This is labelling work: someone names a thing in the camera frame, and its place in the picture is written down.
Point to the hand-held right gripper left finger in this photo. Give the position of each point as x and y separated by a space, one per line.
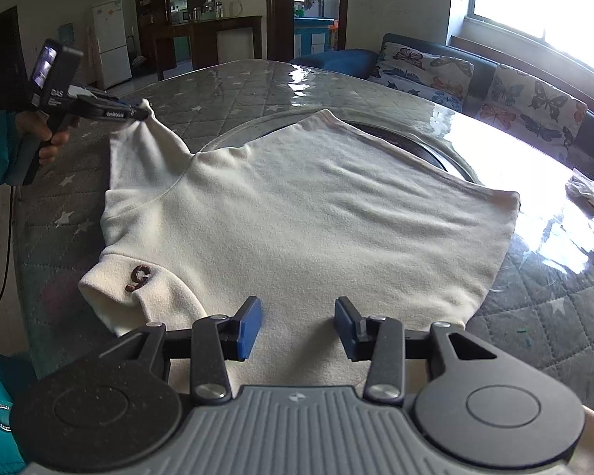
249 329

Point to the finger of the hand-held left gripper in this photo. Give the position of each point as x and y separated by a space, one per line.
134 115
124 104

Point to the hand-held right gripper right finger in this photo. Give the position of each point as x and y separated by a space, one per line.
347 329

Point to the cream sweater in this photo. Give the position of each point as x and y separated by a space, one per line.
302 217

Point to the person's left hand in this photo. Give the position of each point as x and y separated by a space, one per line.
29 123

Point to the dark door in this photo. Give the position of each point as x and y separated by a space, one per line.
0 59

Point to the white refrigerator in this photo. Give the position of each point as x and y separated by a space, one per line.
111 44

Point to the dark wooden shelf cabinet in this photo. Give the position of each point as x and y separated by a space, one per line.
203 39

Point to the round black induction cooktop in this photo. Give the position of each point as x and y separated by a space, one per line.
406 146

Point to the blue kitchen cabinet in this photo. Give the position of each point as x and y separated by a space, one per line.
314 37

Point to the dark blue sofa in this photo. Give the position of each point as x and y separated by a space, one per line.
336 62

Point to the butterfly print cushion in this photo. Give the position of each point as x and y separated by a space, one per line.
534 104
420 72

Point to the white plastic bag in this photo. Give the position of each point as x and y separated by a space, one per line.
591 190

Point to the window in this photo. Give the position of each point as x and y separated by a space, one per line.
539 0

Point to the light blue wall panel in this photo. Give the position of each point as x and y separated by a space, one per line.
66 32

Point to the dark wooden door frame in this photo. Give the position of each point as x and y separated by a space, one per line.
279 10

